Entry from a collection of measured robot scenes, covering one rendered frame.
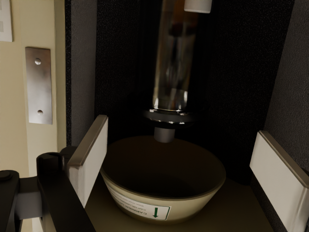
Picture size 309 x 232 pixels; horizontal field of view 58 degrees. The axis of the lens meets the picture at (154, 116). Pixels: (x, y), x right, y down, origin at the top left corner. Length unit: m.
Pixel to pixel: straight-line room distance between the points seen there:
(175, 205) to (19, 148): 0.59
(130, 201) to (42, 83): 0.16
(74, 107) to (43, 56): 0.07
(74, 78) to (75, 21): 0.06
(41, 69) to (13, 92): 0.52
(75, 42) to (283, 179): 0.22
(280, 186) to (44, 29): 0.22
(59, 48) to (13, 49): 0.48
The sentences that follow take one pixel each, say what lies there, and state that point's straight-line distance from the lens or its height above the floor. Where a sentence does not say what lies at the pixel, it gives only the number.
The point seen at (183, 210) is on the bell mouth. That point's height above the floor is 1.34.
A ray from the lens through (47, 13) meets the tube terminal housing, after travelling 0.26.
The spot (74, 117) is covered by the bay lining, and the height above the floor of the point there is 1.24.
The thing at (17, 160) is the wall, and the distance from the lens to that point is 0.87.
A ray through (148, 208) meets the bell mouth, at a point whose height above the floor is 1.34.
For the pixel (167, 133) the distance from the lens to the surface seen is 0.37.
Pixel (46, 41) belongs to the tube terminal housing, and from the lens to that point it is 0.27.
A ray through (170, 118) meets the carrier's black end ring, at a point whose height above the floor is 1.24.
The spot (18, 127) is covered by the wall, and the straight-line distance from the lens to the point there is 0.82.
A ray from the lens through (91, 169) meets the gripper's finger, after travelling 0.16.
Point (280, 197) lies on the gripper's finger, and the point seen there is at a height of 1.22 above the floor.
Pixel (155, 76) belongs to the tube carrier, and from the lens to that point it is 0.32.
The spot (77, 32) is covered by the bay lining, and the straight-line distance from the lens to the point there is 0.31.
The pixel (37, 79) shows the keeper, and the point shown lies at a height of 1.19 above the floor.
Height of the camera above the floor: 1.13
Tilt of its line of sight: 19 degrees up
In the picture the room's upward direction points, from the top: 174 degrees counter-clockwise
